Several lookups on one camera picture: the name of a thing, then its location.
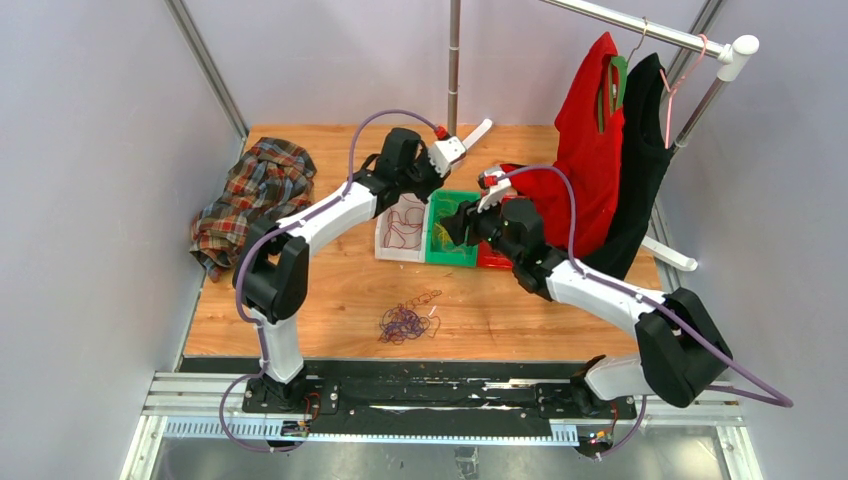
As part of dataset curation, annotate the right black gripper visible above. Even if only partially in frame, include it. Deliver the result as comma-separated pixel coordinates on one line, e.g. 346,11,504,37
440,191,521,265

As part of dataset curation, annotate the yellow wire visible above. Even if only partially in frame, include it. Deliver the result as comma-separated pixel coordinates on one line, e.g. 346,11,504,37
430,193,478,256

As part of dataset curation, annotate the red wire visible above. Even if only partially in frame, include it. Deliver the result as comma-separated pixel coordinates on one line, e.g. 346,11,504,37
382,198,427,252

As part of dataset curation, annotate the coloured wire bundle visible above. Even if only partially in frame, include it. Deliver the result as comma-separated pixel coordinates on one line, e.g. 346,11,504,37
377,288,444,347

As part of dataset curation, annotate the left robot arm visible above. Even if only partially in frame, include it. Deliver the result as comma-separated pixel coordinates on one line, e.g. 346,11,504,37
233,127,467,413

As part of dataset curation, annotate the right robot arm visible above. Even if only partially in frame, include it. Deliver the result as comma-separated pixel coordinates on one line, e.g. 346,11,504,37
439,199,732,417

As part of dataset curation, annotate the green plastic bin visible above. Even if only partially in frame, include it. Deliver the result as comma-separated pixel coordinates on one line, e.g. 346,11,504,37
425,189,479,268

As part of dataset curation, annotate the red plastic bin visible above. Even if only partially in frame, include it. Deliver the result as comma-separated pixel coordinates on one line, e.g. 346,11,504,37
474,194,536,269

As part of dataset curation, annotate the metal clothes rack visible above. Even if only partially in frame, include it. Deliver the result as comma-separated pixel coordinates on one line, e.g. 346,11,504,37
413,0,761,273

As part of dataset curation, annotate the white plastic bin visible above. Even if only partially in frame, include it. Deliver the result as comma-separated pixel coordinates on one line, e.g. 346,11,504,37
374,194,429,263

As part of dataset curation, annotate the red shirt on hanger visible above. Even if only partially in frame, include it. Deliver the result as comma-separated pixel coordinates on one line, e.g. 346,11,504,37
501,32,625,258

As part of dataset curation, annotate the plaid flannel shirt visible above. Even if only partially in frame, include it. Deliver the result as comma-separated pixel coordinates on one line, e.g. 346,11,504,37
189,137,317,282

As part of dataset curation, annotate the black shirt on hanger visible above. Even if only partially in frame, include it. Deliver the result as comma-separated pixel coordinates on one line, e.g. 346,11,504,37
582,53,672,280

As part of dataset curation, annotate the green hanger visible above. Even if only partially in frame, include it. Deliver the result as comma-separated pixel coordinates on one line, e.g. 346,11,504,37
596,55,628,133

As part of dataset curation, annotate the pink hanger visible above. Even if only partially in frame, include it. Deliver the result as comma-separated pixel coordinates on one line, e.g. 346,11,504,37
659,33,709,150

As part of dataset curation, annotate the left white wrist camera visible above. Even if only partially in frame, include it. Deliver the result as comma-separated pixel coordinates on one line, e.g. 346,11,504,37
428,136,467,178

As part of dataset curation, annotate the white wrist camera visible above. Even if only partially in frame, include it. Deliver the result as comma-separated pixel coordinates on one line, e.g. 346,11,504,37
476,171,515,213
428,136,467,178

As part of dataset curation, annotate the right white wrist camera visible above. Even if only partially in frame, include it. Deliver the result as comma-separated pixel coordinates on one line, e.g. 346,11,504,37
476,171,515,213

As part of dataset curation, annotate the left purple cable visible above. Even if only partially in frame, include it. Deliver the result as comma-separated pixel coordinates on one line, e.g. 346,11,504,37
218,109,448,456

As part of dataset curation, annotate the purple cable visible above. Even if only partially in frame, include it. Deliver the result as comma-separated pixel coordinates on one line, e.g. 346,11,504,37
480,164,794,460
218,109,448,456

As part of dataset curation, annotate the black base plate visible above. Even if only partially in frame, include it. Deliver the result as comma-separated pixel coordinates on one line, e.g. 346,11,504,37
242,359,638,439

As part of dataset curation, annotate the aluminium frame rail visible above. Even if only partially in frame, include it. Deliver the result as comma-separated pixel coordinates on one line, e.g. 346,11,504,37
164,0,249,142

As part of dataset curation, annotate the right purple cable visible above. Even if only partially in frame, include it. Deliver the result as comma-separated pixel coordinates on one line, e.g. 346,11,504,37
480,164,794,460

